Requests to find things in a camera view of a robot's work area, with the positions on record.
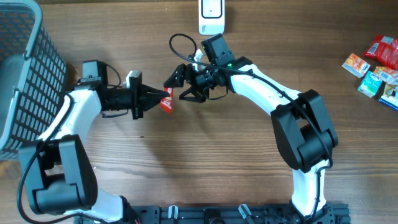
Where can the red candy bag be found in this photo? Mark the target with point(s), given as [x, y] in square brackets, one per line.
[384, 50]

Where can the teal small box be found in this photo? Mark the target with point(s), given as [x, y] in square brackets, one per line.
[370, 84]

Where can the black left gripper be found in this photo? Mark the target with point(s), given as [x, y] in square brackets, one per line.
[142, 99]

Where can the white cream snack bag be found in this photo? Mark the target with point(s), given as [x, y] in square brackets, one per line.
[390, 96]

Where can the red stick sachet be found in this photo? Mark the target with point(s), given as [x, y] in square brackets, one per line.
[166, 103]

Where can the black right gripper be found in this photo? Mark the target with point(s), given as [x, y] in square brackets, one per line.
[180, 70]

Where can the white barcode scanner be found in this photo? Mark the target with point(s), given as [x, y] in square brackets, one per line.
[211, 17]

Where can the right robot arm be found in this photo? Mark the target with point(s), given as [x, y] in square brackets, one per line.
[304, 134]

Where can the grey plastic mesh basket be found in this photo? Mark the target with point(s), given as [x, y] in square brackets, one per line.
[33, 76]

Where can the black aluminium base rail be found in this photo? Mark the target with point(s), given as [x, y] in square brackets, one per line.
[266, 214]

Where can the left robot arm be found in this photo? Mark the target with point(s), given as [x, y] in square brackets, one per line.
[57, 176]

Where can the orange small box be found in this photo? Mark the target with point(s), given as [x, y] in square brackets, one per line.
[386, 74]
[356, 66]

